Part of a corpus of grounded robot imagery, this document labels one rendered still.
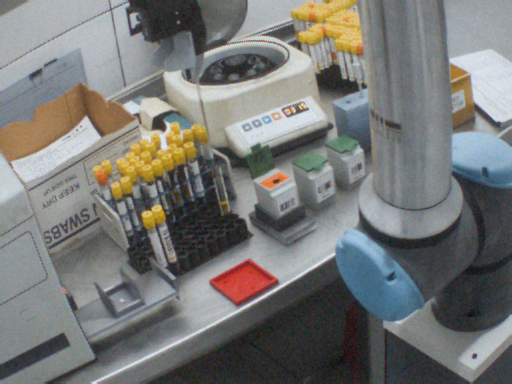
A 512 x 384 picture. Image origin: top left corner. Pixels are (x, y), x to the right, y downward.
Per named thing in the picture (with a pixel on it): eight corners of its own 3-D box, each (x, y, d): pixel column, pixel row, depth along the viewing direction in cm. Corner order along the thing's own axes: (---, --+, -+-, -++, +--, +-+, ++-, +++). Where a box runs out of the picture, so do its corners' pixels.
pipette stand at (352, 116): (359, 168, 131) (351, 113, 126) (335, 151, 137) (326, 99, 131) (402, 146, 135) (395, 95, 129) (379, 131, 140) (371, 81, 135)
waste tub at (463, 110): (435, 141, 134) (429, 92, 129) (391, 114, 145) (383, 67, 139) (476, 117, 139) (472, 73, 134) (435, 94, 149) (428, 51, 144)
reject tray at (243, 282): (237, 306, 109) (236, 302, 108) (209, 284, 114) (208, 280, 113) (279, 283, 111) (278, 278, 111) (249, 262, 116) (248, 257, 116)
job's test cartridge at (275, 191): (279, 230, 119) (272, 192, 116) (260, 217, 123) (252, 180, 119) (302, 217, 121) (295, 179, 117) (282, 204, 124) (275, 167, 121)
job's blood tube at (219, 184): (227, 228, 124) (214, 169, 118) (222, 224, 124) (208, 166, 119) (235, 224, 124) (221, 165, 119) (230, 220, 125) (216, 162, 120)
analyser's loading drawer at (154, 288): (72, 356, 100) (59, 330, 97) (55, 332, 105) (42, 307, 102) (183, 300, 108) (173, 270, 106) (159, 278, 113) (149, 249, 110)
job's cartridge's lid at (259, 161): (245, 151, 117) (243, 150, 118) (253, 181, 119) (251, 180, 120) (268, 139, 119) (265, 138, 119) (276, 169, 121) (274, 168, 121)
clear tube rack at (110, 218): (129, 256, 122) (117, 218, 118) (103, 229, 129) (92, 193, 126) (238, 197, 131) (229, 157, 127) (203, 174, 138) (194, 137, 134)
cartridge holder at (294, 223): (286, 246, 118) (282, 225, 116) (249, 221, 125) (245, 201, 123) (316, 228, 120) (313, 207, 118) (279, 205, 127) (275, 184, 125)
